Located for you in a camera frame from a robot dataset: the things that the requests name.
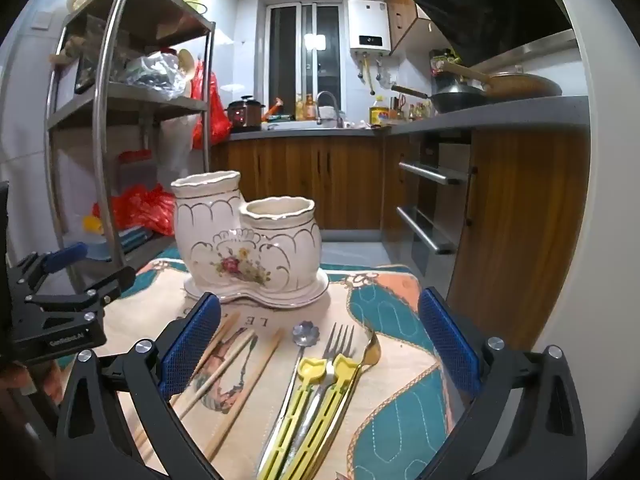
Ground clear plastic bag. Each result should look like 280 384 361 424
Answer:
120 52 188 98

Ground built-in oven metal handles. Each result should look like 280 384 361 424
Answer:
382 130 476 278

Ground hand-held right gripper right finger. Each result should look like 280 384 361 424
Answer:
417 287 588 480

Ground floral ceramic utensil holder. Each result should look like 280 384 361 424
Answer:
170 170 331 309

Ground cream plastic colander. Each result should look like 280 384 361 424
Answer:
177 49 197 81

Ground dark red rice cooker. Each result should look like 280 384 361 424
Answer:
227 95 266 133

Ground wooden base cabinets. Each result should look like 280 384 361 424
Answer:
210 130 591 356

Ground metal fork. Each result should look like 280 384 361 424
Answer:
287 323 356 480

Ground sliding window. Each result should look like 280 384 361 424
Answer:
265 2 346 111

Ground gold spoon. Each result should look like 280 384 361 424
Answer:
345 330 382 391

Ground brown frying pan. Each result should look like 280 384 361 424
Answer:
440 60 563 98

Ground large storage jar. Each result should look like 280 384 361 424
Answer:
75 15 131 93

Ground printed table mat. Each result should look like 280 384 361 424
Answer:
100 257 481 480

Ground white water heater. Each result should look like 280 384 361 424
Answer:
347 0 392 57

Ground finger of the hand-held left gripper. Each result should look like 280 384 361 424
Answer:
7 242 88 293
25 267 137 320

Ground black wok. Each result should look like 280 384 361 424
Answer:
390 82 488 113

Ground yellow oil bottle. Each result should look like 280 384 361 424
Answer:
369 96 392 127

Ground seasoning packets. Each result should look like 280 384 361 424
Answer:
429 49 466 78

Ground person's left hand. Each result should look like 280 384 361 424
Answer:
0 360 63 401

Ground row of seasoning bottles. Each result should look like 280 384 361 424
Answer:
397 100 435 122

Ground hanging red plastic bag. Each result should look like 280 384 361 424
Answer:
192 60 232 150

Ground crumpled red plastic bag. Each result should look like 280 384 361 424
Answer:
92 184 176 236

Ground flower head metal spoon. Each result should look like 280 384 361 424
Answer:
257 321 321 466

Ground wooden wall cabinet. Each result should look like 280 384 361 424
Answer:
385 0 451 56

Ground metal shelf rack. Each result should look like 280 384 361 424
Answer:
45 0 217 291

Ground metal kitchen faucet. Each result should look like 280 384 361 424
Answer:
316 91 346 128

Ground black range hood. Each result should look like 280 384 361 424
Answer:
411 0 576 68

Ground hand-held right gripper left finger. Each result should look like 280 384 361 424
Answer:
55 292 223 480

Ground white plastic bag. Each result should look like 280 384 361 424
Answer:
157 115 201 186

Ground red lid container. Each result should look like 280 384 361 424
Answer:
117 150 153 196

